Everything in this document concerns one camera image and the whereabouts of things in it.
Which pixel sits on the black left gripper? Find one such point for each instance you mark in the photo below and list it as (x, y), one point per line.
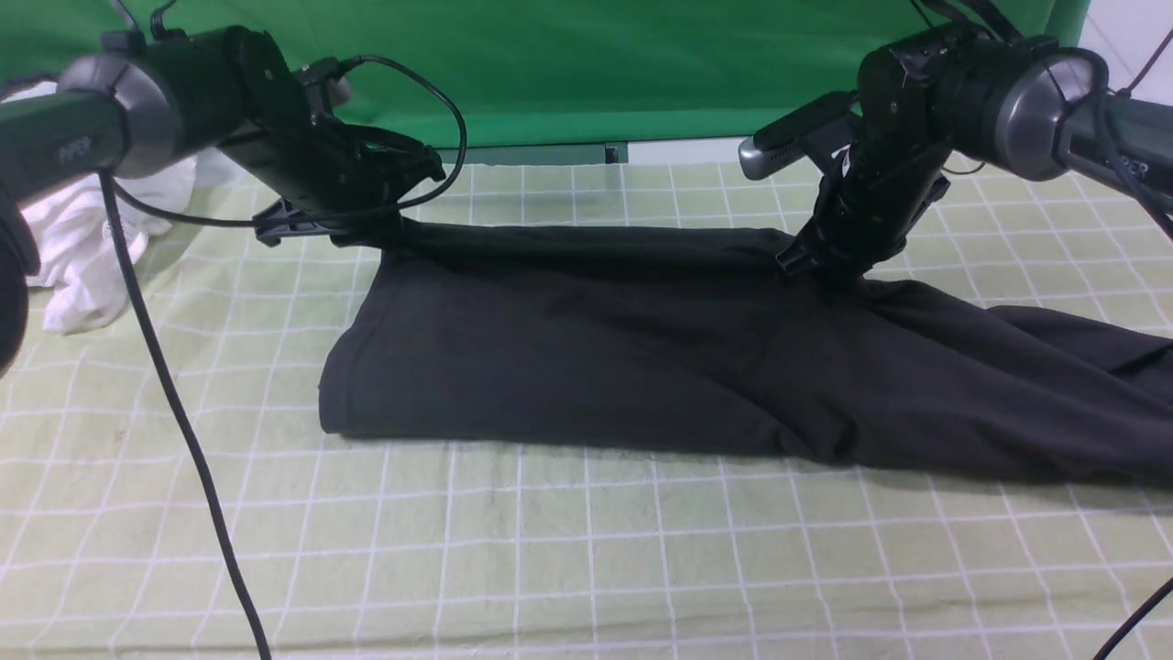
(340, 181)

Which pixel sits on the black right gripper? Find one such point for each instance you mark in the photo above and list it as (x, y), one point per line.
(866, 206)

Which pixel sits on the dark gray long-sleeve top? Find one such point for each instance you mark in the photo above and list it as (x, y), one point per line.
(690, 342)

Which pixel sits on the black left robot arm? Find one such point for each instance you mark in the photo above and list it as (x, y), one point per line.
(137, 108)

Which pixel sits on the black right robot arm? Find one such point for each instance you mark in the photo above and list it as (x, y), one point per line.
(1029, 107)

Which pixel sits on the white crumpled shirt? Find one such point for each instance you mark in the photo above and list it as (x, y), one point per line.
(78, 261)

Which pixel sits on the green checkered table cloth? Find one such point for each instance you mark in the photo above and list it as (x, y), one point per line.
(447, 551)

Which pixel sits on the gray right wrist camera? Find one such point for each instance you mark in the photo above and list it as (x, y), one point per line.
(817, 131)

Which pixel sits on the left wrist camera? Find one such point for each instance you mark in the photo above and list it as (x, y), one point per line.
(325, 85)

